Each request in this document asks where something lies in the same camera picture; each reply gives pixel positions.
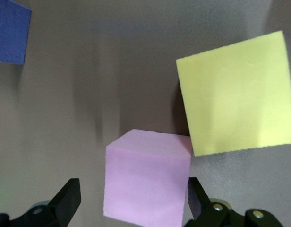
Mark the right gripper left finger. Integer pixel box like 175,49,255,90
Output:
0,177,82,227

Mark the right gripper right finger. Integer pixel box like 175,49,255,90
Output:
187,176,284,227

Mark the pink foam cube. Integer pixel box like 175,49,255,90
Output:
103,129,192,227

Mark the yellow foam cube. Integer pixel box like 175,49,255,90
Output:
175,30,291,157

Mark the brown paper table cover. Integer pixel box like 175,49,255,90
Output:
0,0,291,227

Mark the purple foam cube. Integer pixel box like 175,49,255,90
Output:
0,0,32,65

